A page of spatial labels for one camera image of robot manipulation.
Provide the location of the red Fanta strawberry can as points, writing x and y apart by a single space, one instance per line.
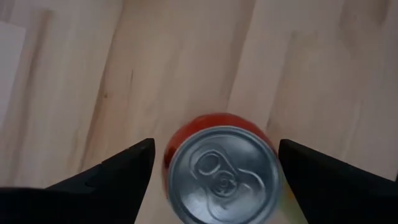
222 177

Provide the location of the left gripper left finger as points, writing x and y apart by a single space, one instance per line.
118 186

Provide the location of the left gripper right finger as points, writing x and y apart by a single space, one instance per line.
329 193

